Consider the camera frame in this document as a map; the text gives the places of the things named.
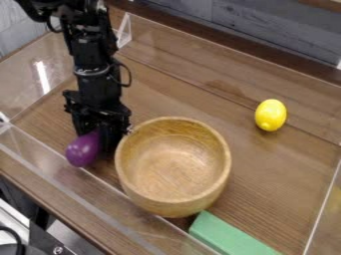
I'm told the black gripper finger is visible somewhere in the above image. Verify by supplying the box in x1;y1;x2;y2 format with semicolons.
72;116;90;135
100;126;128;153

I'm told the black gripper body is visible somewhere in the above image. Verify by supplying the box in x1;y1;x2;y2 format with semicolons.
62;89;132;132

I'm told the purple toy eggplant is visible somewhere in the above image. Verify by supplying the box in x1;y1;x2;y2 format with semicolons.
65;130;100;167

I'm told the brown wooden bowl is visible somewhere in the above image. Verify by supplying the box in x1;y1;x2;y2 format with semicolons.
114;117;231;218

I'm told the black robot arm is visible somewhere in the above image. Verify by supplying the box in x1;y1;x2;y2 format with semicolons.
14;0;132;153

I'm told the green rectangular block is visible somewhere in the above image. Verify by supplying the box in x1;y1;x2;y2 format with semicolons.
188;210;282;255

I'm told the yellow toy lemon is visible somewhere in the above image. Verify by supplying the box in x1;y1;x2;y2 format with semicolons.
254;99;287;131

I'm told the clear acrylic front wall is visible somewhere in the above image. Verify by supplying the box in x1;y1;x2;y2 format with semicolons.
0;123;216;255

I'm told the black cable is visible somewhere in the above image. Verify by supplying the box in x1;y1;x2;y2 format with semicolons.
0;225;25;255

